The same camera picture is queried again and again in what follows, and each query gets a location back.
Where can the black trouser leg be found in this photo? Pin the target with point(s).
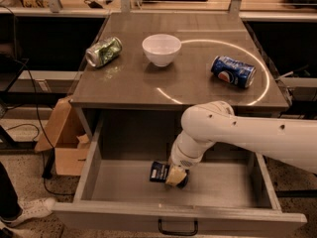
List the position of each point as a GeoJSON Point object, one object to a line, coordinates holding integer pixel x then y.
{"type": "Point", "coordinates": [7, 195]}

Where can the blue rxbar wrapper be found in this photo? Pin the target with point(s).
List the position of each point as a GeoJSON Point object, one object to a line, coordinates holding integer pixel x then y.
{"type": "Point", "coordinates": [159, 172]}

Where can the white sneaker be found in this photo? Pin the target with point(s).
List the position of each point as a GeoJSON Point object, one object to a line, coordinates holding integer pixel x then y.
{"type": "Point", "coordinates": [35, 209]}

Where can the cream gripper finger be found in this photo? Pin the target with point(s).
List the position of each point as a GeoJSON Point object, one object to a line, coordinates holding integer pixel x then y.
{"type": "Point", "coordinates": [175, 175]}

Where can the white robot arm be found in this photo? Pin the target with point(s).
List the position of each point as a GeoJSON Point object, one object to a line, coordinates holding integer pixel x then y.
{"type": "Point", "coordinates": [291, 141]}

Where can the blue pepsi can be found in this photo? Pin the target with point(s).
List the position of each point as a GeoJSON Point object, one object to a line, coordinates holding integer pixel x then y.
{"type": "Point", "coordinates": [233, 71]}

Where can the grey counter cabinet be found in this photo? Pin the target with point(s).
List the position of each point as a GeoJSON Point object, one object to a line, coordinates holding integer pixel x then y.
{"type": "Point", "coordinates": [131, 82]}

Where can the brown cardboard box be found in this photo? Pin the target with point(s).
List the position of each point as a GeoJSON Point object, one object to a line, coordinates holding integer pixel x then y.
{"type": "Point", "coordinates": [64, 134]}

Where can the white bowl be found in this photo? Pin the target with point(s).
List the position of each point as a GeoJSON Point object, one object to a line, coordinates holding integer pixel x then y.
{"type": "Point", "coordinates": [161, 49]}

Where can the open grey drawer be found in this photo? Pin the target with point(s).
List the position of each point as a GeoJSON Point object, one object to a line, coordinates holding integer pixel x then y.
{"type": "Point", "coordinates": [228, 193]}

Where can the green soda can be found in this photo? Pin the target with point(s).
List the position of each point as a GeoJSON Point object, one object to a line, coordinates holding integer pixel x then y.
{"type": "Point", "coordinates": [103, 51]}

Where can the black side table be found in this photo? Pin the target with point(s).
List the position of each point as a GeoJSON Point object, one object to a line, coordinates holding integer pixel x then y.
{"type": "Point", "coordinates": [10, 70]}

